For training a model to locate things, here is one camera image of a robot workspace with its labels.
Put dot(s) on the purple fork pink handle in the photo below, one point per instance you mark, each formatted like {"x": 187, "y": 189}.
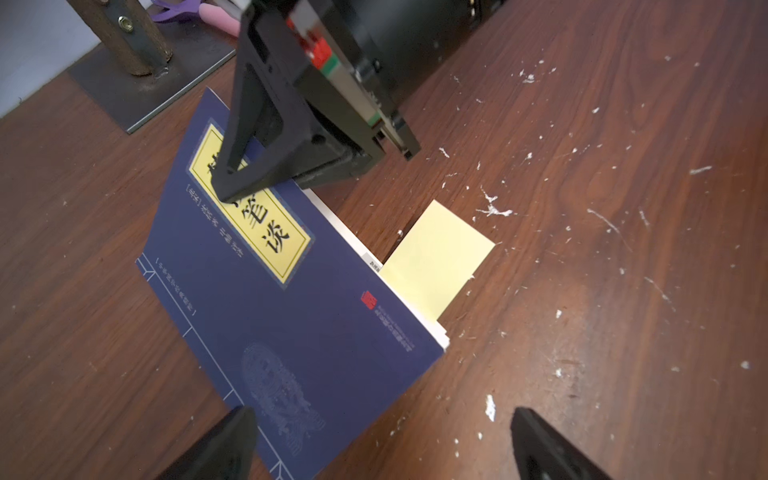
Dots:
{"x": 188, "y": 10}

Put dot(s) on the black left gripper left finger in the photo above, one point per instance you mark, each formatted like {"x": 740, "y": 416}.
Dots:
{"x": 224, "y": 452}

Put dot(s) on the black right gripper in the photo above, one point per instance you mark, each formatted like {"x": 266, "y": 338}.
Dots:
{"x": 289, "y": 122}

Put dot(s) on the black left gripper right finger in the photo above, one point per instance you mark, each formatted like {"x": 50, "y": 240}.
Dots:
{"x": 541, "y": 452}

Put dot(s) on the pink cherry blossom tree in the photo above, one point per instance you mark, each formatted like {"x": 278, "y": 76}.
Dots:
{"x": 127, "y": 31}

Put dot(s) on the dark blue book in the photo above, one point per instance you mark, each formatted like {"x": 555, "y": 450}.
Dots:
{"x": 281, "y": 311}

